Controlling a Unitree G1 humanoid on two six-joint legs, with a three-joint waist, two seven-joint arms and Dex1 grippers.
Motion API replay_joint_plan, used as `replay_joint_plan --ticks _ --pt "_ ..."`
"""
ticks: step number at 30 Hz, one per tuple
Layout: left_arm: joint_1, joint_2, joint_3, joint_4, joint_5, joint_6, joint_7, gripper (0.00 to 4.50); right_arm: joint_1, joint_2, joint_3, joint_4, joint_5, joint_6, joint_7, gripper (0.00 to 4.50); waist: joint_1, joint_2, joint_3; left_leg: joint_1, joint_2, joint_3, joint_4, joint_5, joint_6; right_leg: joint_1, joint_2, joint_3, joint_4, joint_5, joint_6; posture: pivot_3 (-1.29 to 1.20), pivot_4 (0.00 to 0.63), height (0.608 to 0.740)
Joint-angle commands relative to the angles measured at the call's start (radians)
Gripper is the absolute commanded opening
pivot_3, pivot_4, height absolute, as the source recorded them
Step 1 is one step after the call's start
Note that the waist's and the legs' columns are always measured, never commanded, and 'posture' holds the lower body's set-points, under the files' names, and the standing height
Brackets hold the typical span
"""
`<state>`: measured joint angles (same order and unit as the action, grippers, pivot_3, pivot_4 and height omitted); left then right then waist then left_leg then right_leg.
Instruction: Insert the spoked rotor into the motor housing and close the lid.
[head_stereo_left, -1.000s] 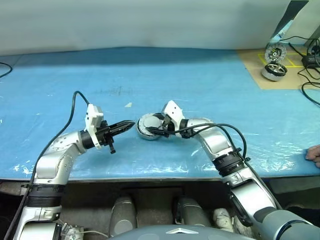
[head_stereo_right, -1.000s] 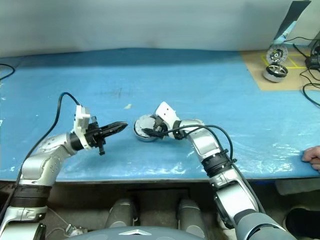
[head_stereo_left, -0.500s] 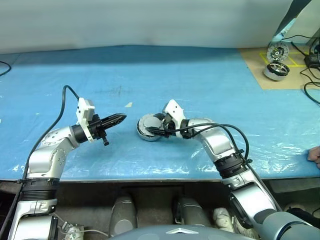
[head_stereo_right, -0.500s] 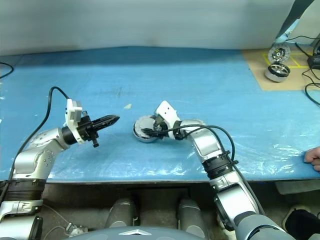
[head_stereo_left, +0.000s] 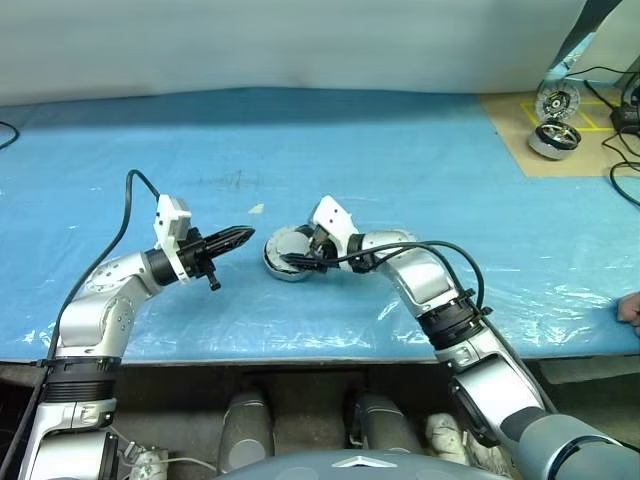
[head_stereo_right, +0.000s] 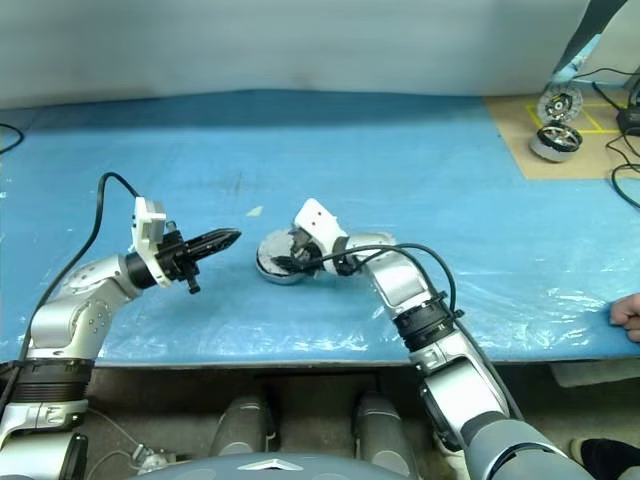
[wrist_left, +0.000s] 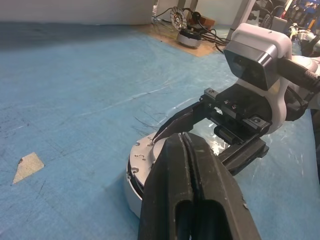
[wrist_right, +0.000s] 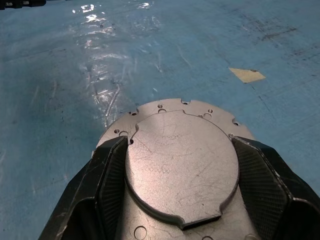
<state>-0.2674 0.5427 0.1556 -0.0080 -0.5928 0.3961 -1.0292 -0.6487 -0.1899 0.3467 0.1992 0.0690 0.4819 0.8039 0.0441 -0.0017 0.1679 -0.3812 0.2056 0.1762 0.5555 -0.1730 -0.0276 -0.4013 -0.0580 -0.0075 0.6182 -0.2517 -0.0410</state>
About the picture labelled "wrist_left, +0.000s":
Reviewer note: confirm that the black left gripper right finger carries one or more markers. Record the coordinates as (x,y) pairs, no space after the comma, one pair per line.
(215,190)

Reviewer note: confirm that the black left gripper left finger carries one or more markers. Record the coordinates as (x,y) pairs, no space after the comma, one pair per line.
(165,185)

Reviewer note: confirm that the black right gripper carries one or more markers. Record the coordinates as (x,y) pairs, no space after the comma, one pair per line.
(240,107)

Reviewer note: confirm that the silver geared motor cover plate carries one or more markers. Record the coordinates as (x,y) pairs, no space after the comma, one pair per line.
(145,155)

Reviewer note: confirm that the brown cardboard sheet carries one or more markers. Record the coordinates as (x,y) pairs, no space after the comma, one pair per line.
(160,35)

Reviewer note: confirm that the brown wooden block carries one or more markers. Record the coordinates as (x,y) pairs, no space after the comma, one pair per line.
(206,21)

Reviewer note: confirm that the white stand leg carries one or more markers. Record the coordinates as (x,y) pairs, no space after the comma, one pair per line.
(241,17)

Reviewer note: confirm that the spare geared silver cover plate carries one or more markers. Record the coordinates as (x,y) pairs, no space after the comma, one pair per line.
(177,18)

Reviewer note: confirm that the pale torn mat patch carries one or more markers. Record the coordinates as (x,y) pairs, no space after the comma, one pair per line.
(28,167)

